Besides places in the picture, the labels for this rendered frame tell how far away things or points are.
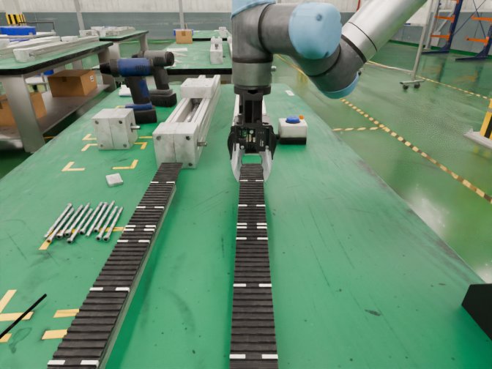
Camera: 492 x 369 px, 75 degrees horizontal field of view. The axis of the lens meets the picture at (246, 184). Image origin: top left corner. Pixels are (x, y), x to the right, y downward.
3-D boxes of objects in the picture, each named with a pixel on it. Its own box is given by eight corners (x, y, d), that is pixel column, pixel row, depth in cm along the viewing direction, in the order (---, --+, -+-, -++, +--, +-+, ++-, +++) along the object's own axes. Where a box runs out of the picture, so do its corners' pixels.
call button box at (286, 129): (306, 144, 97) (308, 124, 94) (274, 144, 97) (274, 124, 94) (302, 135, 104) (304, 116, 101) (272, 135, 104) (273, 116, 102)
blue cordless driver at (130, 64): (160, 123, 117) (152, 58, 106) (102, 128, 112) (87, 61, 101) (159, 117, 123) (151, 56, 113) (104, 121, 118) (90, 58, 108)
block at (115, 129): (138, 148, 94) (132, 117, 90) (98, 150, 94) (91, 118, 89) (145, 137, 103) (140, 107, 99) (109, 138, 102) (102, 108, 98)
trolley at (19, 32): (50, 101, 467) (28, 23, 420) (9, 102, 459) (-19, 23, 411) (71, 87, 557) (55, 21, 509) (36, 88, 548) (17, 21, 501)
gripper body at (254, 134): (232, 154, 62) (230, 91, 56) (233, 139, 70) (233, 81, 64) (271, 154, 62) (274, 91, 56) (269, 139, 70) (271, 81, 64)
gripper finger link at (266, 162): (264, 192, 68) (255, 152, 64) (263, 179, 73) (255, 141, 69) (279, 189, 68) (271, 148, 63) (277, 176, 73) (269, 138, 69)
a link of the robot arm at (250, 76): (232, 58, 62) (274, 58, 62) (233, 83, 64) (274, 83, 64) (230, 64, 56) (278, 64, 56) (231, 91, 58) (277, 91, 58)
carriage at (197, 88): (211, 105, 116) (211, 86, 113) (181, 105, 116) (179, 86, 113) (216, 95, 130) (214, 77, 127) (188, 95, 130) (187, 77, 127)
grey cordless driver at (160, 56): (173, 107, 135) (167, 51, 125) (130, 105, 139) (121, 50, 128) (180, 103, 142) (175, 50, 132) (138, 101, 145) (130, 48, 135)
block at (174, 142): (205, 168, 82) (203, 133, 78) (157, 168, 82) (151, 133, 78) (209, 154, 90) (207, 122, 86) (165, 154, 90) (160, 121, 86)
